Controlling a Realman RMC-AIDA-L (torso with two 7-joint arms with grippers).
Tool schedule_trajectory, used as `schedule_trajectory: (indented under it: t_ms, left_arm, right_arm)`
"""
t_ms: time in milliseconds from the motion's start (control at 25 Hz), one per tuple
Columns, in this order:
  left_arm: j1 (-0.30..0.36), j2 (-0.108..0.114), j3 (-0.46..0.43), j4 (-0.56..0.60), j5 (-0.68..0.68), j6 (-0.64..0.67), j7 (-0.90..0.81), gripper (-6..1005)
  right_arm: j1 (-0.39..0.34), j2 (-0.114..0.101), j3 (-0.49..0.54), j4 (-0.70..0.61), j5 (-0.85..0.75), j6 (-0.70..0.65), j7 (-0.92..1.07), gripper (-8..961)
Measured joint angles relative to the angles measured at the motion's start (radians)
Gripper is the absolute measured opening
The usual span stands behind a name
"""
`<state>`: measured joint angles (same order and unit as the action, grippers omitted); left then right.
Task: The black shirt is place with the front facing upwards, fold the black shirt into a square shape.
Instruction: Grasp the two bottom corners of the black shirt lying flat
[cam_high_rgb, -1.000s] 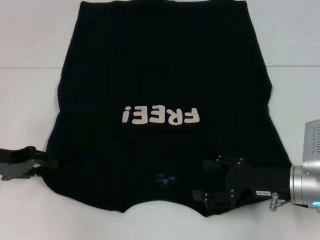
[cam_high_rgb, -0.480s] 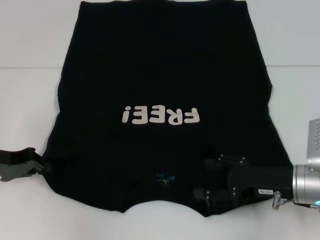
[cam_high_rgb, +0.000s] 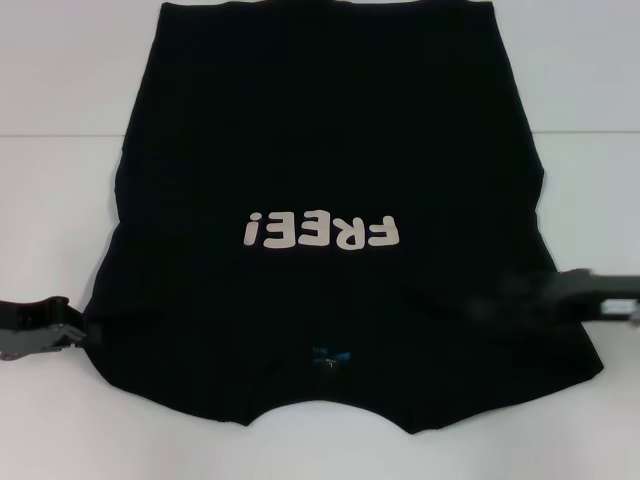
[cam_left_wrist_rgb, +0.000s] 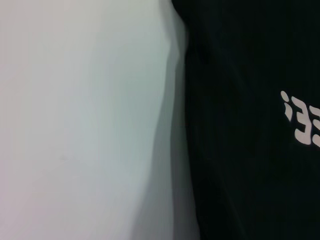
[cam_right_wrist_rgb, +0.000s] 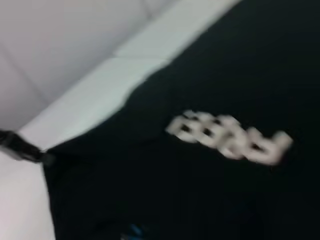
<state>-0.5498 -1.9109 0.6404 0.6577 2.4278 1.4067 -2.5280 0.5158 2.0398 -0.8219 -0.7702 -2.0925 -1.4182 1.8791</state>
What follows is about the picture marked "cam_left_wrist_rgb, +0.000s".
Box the black shirt with white print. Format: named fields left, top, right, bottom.
left=171, top=0, right=320, bottom=240

